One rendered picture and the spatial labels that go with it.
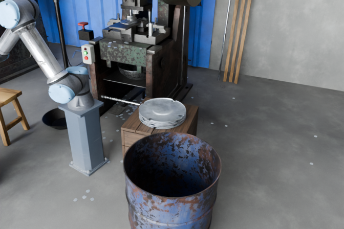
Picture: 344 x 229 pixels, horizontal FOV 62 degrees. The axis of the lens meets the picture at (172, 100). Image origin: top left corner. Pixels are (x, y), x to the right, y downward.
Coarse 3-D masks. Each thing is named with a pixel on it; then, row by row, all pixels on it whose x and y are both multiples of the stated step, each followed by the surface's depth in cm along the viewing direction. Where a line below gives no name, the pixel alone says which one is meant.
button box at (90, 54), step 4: (84, 44) 208; (88, 44) 208; (88, 48) 205; (92, 48) 207; (88, 52) 207; (92, 52) 208; (84, 56) 209; (88, 56) 208; (92, 56) 209; (84, 60) 211; (88, 60) 210; (92, 60) 210
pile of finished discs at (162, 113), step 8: (144, 104) 182; (152, 104) 180; (160, 104) 180; (168, 104) 181; (176, 104) 181; (144, 112) 171; (152, 112) 172; (160, 112) 171; (168, 112) 171; (176, 112) 173; (184, 112) 173; (144, 120) 167; (152, 120) 163; (160, 120) 164; (168, 120) 165; (176, 120) 165; (184, 120) 173; (160, 128) 164; (168, 128) 165
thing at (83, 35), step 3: (81, 30) 213; (84, 30) 213; (87, 30) 214; (90, 30) 214; (78, 33) 213; (81, 33) 212; (84, 33) 211; (87, 33) 210; (90, 33) 212; (93, 33) 215; (81, 36) 214; (84, 36) 213; (87, 36) 212; (90, 36) 212; (93, 36) 216; (81, 39) 215; (84, 39) 214; (87, 39) 213; (90, 39) 213
